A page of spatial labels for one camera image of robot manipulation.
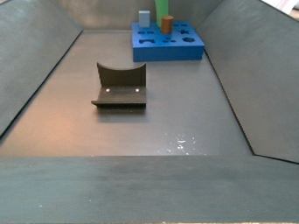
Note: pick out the brown cylinder peg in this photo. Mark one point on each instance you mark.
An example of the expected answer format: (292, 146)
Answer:
(167, 24)

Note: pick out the light blue square peg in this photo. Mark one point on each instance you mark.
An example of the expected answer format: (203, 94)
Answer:
(144, 18)

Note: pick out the green oval cylinder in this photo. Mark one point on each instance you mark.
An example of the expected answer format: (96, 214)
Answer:
(161, 10)

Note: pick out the black curved fixture stand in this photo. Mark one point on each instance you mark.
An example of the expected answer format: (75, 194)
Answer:
(121, 87)

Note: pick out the blue foam shape-sorter block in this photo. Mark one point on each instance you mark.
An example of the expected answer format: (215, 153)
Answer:
(152, 46)

